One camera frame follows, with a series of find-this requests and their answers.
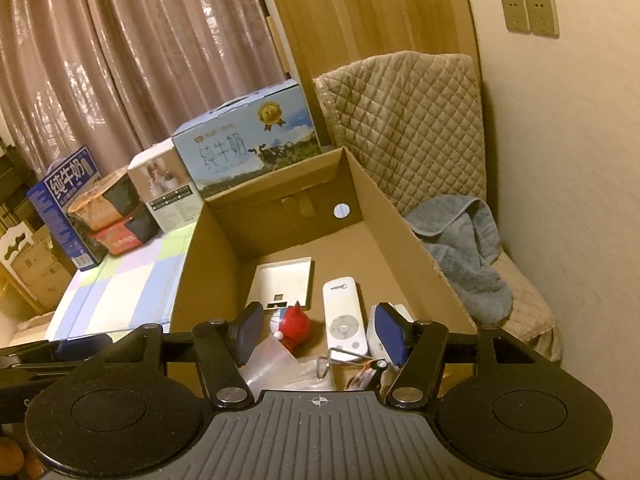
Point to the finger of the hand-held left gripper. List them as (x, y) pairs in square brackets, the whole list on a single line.
[(82, 347)]

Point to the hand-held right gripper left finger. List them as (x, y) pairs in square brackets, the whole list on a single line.
[(247, 332)]

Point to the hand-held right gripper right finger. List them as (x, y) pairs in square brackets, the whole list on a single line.
[(390, 335)]

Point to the clear plastic cup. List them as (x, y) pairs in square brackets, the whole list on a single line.
[(270, 365)]

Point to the red cat toy figure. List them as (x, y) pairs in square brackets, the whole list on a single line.
[(295, 330)]

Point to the black binder clip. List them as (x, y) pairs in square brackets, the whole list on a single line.
[(367, 377)]

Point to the white remote control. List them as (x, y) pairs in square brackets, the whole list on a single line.
[(342, 320)]

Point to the thin square box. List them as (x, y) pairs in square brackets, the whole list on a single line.
[(282, 280)]

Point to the clear cotton swab box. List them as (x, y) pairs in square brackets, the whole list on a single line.
[(306, 380)]

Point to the brown cardboard box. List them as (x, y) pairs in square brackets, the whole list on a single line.
[(380, 240)]

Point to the person's left hand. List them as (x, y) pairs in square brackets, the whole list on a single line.
[(15, 460)]

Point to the brown cardboard carton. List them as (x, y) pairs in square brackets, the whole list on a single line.
[(40, 275)]

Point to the grey blue towel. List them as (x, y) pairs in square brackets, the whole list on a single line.
[(465, 250)]

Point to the red label noodle bowl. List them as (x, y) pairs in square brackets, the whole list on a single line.
[(125, 235)]

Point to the orange black tray boxes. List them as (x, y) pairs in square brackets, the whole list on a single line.
[(102, 200)]

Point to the tall blue milk carton box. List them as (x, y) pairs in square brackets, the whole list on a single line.
[(60, 200)]

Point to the white product box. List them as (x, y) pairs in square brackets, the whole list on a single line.
[(170, 190)]

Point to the black storage rack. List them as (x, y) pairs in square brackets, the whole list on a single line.
[(12, 185)]

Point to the light blue milk case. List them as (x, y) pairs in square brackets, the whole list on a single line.
[(240, 150)]

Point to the beige patterned curtain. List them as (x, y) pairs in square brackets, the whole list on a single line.
[(125, 60)]

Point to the beige wall socket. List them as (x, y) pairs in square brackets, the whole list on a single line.
[(541, 15), (515, 12)]

